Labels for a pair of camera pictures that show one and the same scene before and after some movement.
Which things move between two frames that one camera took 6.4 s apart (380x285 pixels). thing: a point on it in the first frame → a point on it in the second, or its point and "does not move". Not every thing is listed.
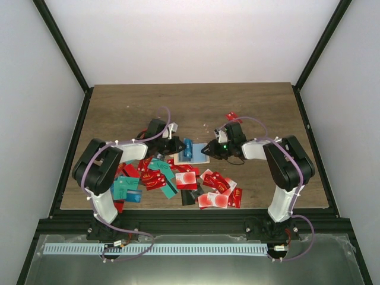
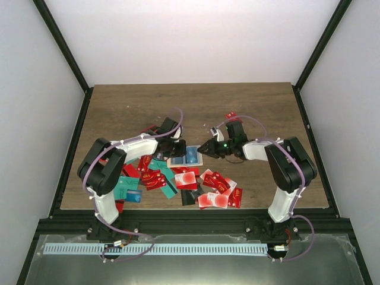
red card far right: x=235 y=198 does not move
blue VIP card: x=188 y=151 → x=179 y=160
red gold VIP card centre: x=153 y=178 does not move
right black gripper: x=214 y=151 does not move
